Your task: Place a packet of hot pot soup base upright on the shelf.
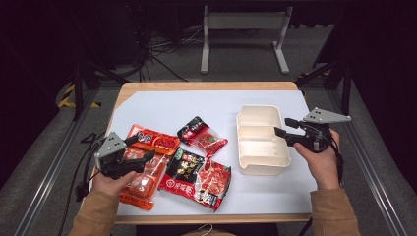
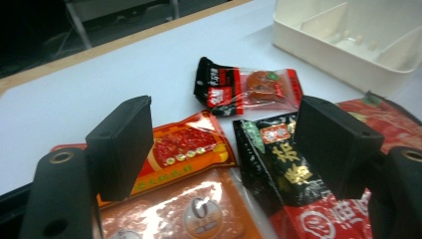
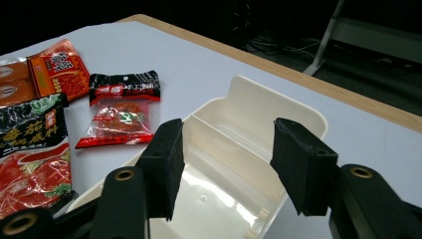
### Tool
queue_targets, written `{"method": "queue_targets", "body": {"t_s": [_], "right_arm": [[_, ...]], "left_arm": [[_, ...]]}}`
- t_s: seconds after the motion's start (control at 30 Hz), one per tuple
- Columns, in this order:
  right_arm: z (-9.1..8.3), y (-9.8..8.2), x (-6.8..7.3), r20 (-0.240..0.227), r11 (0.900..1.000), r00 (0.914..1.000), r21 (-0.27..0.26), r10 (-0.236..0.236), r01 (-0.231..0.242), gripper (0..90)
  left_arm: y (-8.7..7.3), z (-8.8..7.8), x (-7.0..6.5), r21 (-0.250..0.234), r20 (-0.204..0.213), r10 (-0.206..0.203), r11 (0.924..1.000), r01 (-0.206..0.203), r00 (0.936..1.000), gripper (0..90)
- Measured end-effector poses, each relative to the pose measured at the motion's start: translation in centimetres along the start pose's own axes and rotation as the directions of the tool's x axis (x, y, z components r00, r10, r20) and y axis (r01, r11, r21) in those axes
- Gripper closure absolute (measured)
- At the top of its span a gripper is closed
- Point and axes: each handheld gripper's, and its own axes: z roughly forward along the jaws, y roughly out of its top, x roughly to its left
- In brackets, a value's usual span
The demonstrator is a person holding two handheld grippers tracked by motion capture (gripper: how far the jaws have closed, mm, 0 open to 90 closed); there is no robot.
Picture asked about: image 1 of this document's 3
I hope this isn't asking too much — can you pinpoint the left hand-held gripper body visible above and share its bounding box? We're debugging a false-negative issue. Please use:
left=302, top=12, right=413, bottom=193
left=94, top=131, right=146, bottom=180

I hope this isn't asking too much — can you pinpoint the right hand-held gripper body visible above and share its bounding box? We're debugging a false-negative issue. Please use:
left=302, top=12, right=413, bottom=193
left=284, top=107, right=352, bottom=153

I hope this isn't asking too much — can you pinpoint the white divided plastic container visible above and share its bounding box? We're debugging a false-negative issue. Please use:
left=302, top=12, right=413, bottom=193
left=235, top=103, right=292, bottom=177

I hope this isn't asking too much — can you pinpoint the orange red seasoning packet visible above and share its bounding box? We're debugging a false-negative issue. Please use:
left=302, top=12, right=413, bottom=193
left=127, top=123, right=181, bottom=157

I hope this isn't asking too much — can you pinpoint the clear orange seasoning packet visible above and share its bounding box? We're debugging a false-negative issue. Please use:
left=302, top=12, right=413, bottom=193
left=118, top=147, right=170, bottom=211

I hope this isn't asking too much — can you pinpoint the person's right hand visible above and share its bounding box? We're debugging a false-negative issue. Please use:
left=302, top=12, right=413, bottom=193
left=292, top=129, right=342, bottom=192

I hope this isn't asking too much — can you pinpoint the person's left hand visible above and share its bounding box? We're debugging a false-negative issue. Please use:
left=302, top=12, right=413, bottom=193
left=91, top=170, right=138, bottom=198

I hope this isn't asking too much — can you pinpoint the black metal stand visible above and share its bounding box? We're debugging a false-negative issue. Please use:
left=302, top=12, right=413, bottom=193
left=70, top=48, right=130, bottom=121
left=295, top=58, right=354, bottom=116

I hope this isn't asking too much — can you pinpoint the large black red seasoning packet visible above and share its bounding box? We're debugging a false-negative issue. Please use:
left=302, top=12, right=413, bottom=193
left=157, top=147, right=232, bottom=213

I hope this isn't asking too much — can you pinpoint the small black red seasoning packet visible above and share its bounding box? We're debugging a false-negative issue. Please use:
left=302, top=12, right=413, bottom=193
left=176, top=115, right=229, bottom=159

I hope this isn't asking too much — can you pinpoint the white table mat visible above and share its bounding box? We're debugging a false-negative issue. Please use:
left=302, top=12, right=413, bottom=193
left=107, top=89, right=319, bottom=217

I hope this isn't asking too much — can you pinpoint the yellow black hazard tape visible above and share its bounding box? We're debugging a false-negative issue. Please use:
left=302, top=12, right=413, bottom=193
left=57, top=83, right=101, bottom=109

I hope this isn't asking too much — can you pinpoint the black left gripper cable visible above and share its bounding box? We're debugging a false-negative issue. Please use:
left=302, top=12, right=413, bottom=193
left=58, top=132, right=106, bottom=236

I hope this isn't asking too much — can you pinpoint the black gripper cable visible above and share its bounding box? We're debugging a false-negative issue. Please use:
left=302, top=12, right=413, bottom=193
left=296, top=132, right=346, bottom=236
left=58, top=132, right=106, bottom=236

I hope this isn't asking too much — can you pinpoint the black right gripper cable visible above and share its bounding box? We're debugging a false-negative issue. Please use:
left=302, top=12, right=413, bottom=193
left=296, top=132, right=346, bottom=236

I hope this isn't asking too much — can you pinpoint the aluminium floor rail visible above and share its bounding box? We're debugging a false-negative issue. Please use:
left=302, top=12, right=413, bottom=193
left=328, top=88, right=411, bottom=236
left=13, top=88, right=100, bottom=236

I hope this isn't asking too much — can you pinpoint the bundle of floor cables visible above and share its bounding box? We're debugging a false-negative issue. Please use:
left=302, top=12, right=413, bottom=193
left=124, top=6, right=205, bottom=83

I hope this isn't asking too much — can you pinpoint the white metal frame stand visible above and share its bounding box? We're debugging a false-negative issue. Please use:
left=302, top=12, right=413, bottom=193
left=200, top=4, right=294, bottom=75

